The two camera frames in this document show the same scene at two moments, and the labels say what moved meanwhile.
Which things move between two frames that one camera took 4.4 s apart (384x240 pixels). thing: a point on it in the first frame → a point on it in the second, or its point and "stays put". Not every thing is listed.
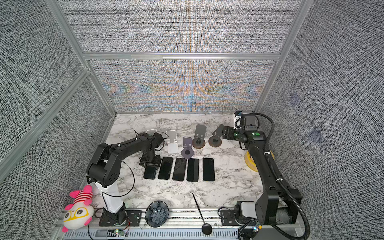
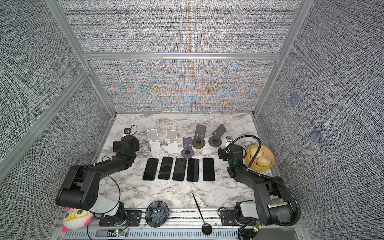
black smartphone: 150,172 stays put
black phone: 208,169 stays put
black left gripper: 157,163 → 117,147
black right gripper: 229,130 → 222,153
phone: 193,170 stays put
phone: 179,169 stays put
